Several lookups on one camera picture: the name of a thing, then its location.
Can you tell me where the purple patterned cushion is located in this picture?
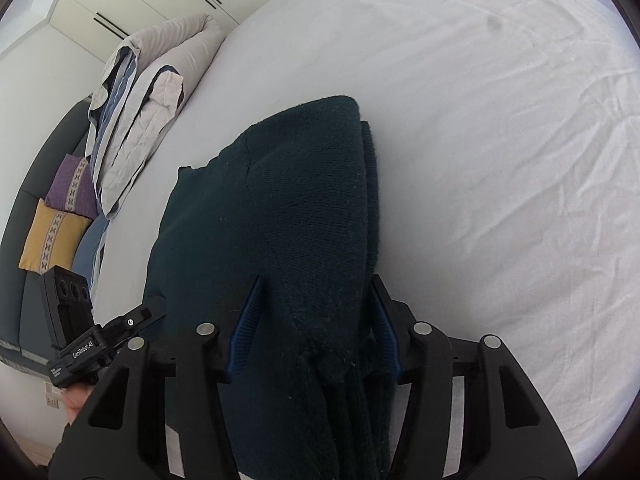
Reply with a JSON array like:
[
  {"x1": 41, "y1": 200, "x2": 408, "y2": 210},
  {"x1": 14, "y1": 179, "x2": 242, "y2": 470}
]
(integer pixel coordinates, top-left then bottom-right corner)
[{"x1": 45, "y1": 155, "x2": 99, "y2": 221}]

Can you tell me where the yellow patterned cushion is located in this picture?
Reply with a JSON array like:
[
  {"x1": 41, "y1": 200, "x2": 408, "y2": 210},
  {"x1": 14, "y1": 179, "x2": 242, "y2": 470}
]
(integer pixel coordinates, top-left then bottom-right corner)
[{"x1": 18, "y1": 199, "x2": 94, "y2": 275}]

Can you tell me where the blue grey blanket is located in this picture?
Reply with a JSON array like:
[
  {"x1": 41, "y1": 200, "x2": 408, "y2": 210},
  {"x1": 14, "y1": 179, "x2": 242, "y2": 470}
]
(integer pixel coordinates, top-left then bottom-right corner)
[{"x1": 74, "y1": 214, "x2": 111, "y2": 306}]

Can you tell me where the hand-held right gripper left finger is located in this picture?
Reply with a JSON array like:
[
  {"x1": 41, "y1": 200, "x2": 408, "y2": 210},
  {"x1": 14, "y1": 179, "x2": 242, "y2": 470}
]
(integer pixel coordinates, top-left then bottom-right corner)
[{"x1": 47, "y1": 275, "x2": 266, "y2": 480}]

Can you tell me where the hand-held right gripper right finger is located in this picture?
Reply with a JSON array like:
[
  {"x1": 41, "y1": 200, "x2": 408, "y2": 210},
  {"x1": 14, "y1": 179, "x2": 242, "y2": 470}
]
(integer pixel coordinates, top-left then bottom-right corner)
[{"x1": 367, "y1": 274, "x2": 578, "y2": 480}]

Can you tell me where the dark green knit sweater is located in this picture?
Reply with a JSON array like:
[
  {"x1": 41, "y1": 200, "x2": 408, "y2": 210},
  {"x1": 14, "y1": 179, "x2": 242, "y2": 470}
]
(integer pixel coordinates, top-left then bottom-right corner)
[{"x1": 142, "y1": 95, "x2": 401, "y2": 480}]

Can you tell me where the folded beige duvet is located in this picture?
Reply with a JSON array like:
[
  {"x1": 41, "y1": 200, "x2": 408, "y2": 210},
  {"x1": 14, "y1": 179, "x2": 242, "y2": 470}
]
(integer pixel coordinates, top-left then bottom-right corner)
[{"x1": 85, "y1": 14, "x2": 227, "y2": 220}]

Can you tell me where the person's left hand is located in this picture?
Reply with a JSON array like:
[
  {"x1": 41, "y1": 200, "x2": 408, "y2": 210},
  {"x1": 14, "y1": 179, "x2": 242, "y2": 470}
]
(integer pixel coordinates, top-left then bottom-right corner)
[{"x1": 61, "y1": 384, "x2": 96, "y2": 426}]

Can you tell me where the white bed sheet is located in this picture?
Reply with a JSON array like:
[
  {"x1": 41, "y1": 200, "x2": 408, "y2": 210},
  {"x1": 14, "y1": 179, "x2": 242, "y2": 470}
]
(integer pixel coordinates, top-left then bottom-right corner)
[{"x1": 90, "y1": 0, "x2": 640, "y2": 476}]

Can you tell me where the dark grey upholstered bench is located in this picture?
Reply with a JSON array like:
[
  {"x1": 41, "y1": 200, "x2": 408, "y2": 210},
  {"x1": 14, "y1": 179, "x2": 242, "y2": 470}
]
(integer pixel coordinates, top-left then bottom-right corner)
[{"x1": 0, "y1": 95, "x2": 108, "y2": 377}]

